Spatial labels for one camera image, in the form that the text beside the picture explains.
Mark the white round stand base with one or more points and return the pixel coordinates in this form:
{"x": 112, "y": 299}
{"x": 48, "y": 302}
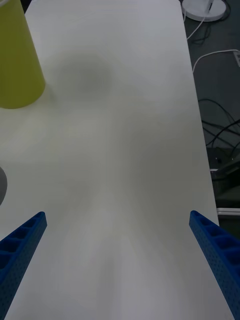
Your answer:
{"x": 200, "y": 10}

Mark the grey plastic bin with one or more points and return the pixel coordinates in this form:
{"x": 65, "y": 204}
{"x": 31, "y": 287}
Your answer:
{"x": 2, "y": 185}

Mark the yellow-green plastic bin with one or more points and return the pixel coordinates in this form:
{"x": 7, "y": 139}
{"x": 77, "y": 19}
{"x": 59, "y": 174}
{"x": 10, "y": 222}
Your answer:
{"x": 17, "y": 62}

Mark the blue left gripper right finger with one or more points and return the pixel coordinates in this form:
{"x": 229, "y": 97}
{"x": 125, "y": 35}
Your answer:
{"x": 220, "y": 257}

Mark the black equipment box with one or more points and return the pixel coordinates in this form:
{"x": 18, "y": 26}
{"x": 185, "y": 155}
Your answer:
{"x": 222, "y": 160}

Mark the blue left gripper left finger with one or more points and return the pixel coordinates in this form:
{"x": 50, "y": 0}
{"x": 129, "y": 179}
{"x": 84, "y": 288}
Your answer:
{"x": 21, "y": 252}

